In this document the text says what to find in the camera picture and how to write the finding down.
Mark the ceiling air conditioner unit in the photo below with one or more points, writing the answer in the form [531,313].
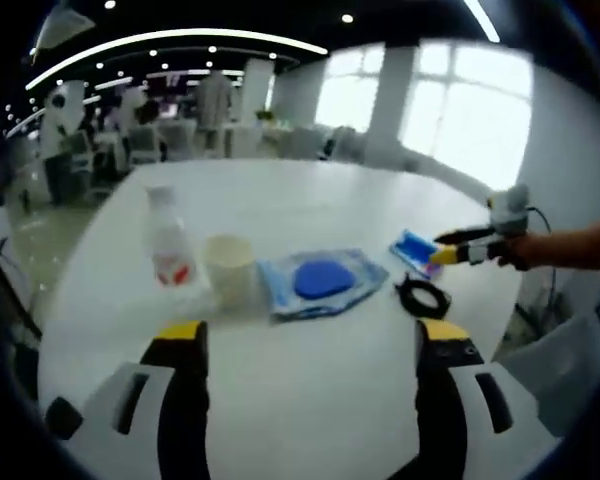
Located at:
[65,22]

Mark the person's right hand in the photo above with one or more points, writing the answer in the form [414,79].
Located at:
[524,252]

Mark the round ceiling spotlights group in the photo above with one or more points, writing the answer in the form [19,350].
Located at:
[347,18]

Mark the white table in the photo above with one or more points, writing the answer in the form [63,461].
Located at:
[305,200]

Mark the straight ceiling light strip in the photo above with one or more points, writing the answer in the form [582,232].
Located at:
[482,20]

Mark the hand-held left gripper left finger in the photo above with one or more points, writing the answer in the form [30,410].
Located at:
[185,400]

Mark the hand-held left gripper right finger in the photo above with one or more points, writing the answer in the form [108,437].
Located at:
[440,400]

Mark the green potted plant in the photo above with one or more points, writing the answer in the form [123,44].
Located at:
[266,116]

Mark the white office chair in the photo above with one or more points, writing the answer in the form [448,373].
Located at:
[342,144]
[307,143]
[143,145]

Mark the black computer mouse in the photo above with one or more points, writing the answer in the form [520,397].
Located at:
[63,418]

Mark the blue pouch with round pad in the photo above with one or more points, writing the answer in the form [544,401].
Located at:
[325,280]

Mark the clear plastic bottle red label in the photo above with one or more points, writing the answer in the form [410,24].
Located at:
[170,240]

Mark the bright window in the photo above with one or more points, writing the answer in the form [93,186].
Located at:
[475,120]
[350,95]

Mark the cream paper cup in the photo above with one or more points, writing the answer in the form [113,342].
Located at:
[230,270]

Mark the black framed office chair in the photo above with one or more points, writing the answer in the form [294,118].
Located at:
[15,295]

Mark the blue wipes packet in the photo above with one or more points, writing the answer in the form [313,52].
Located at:
[412,250]

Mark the curved ceiling light strip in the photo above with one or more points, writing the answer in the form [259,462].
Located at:
[180,35]

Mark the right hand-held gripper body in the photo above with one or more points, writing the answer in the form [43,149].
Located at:
[510,210]

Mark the grey mesh office chair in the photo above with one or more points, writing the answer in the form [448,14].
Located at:
[560,370]

